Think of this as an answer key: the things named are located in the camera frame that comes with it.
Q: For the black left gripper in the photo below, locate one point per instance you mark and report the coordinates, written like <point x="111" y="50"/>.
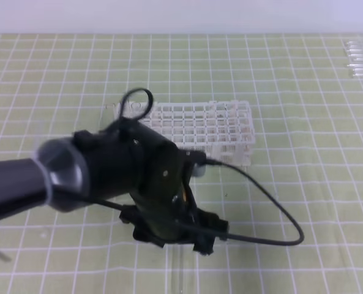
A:
<point x="159" y="225"/>

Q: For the clear glass test tube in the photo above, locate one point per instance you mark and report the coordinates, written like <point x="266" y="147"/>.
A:
<point x="177" y="269"/>

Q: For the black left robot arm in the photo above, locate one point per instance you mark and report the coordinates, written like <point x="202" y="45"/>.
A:
<point x="71" y="173"/>

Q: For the white plastic test tube rack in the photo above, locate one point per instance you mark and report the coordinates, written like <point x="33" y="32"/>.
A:
<point x="223" y="130"/>

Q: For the clear tube in rack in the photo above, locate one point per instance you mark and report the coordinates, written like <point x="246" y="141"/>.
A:
<point x="136" y="106"/>

